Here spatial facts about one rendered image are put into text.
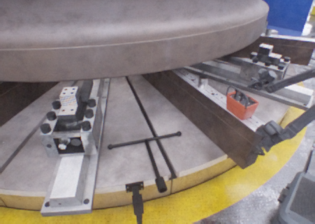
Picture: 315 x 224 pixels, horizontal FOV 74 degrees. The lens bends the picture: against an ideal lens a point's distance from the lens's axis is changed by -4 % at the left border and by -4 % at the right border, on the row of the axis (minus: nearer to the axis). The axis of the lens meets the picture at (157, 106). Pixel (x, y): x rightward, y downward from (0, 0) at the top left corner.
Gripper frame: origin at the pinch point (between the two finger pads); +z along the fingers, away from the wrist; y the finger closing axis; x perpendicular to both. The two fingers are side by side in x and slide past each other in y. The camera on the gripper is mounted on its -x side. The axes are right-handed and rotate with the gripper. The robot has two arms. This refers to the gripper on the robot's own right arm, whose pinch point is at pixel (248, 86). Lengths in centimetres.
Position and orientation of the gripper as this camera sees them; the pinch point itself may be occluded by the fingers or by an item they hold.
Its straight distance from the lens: 171.4
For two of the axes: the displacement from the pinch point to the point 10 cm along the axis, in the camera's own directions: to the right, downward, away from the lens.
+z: -8.9, 2.6, -3.8
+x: 0.0, 8.2, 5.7
